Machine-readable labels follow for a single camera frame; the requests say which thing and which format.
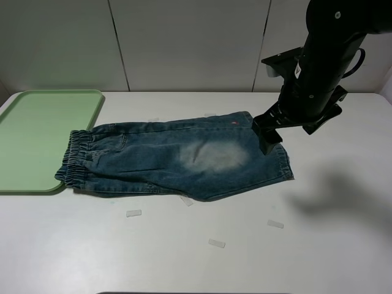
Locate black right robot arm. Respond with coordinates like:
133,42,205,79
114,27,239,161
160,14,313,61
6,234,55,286
252,1,391,154

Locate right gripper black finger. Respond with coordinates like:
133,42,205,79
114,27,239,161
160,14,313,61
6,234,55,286
258,130,282,155

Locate clear tape strip bottom centre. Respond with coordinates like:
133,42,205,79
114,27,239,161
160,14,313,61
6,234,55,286
208,239,225,249

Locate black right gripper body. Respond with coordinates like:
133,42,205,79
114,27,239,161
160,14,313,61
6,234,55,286
252,73,348,137

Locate clear tape strip lower left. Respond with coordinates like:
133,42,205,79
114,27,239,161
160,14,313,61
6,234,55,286
126,209,142,217

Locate children's blue denim shorts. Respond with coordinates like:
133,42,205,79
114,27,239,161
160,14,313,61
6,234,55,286
55,111,293,202

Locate green plastic tray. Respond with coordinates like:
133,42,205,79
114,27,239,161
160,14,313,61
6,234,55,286
1,90,104,194

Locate clear tape strip lower right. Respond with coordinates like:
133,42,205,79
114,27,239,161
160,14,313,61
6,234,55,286
267,219,284,229

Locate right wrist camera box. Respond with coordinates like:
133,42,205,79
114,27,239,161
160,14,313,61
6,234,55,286
261,47,303,79

